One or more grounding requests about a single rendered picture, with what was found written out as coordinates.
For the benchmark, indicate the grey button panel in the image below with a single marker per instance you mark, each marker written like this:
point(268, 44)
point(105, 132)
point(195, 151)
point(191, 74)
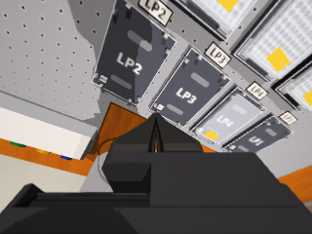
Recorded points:
point(26, 124)

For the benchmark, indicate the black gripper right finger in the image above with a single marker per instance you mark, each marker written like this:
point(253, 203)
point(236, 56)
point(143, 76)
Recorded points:
point(173, 139)

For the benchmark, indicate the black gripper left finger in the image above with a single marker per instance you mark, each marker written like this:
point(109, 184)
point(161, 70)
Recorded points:
point(137, 139)

